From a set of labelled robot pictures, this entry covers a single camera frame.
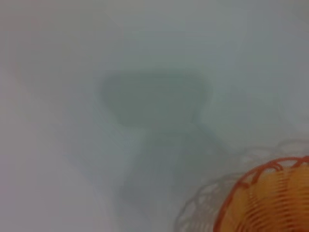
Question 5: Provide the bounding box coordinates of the orange wire basket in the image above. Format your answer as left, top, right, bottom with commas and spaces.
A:
213, 156, 309, 232

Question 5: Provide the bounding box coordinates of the white tablecloth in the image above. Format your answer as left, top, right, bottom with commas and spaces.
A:
0, 0, 309, 232

